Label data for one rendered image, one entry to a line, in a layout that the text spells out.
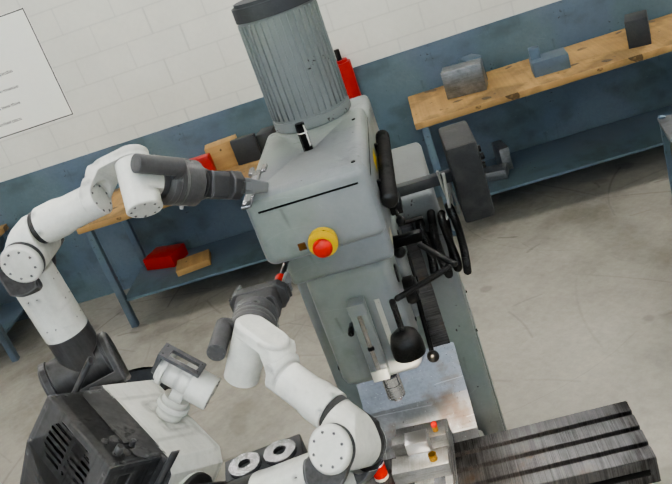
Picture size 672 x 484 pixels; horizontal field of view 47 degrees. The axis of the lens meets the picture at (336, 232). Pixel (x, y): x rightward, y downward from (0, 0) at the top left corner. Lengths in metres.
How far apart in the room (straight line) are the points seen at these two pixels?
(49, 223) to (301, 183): 0.47
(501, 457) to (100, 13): 4.80
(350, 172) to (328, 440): 0.54
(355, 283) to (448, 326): 0.66
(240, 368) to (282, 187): 0.38
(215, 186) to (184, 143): 4.78
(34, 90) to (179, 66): 1.15
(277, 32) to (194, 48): 4.25
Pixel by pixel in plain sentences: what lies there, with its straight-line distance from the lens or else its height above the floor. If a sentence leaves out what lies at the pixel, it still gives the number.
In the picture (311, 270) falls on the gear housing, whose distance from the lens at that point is 1.71.
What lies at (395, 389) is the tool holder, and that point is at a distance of 1.99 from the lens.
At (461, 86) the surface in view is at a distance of 5.51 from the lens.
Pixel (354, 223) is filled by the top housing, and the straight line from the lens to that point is 1.55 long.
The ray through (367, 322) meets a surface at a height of 1.50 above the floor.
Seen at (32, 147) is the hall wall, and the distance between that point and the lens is 6.64.
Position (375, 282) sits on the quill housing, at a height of 1.57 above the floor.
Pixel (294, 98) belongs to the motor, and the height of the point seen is 1.97.
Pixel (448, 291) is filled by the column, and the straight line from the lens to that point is 2.30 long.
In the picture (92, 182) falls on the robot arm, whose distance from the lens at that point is 1.45.
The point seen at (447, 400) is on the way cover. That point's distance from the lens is 2.41.
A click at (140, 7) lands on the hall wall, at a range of 6.11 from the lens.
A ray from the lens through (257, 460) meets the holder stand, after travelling 2.16.
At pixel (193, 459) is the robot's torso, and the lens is 1.48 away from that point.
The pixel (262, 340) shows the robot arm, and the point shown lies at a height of 1.74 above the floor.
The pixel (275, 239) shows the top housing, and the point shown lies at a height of 1.79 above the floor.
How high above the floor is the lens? 2.36
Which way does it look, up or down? 22 degrees down
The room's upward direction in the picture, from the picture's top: 20 degrees counter-clockwise
